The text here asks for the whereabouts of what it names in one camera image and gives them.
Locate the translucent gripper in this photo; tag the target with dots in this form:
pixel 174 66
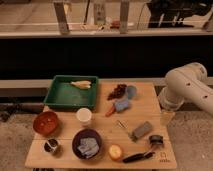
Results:
pixel 166 117

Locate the white cup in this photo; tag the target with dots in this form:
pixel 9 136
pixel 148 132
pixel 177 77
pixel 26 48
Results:
pixel 84 116

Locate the blue grey towel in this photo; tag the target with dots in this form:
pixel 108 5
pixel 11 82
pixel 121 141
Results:
pixel 88 147

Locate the dark purple bowl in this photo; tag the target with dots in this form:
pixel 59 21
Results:
pixel 85 133

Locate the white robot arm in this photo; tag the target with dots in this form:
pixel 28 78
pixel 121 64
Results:
pixel 185 83

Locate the grey sponge block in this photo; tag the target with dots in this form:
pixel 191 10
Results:
pixel 142 130

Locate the black tape roll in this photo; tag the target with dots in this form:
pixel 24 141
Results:
pixel 156 140

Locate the metal fork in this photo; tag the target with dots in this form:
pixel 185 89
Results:
pixel 121 125

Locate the dark grapes bunch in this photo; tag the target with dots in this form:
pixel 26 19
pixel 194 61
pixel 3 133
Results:
pixel 118 92

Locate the orange fruit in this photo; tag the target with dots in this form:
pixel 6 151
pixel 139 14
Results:
pixel 115 152

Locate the green plastic tray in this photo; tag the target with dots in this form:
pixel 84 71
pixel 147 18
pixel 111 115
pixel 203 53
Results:
pixel 63 95

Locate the small metal cup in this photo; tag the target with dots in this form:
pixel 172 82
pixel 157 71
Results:
pixel 52 146

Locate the black handled tool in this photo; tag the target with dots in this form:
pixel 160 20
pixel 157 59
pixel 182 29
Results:
pixel 138 156

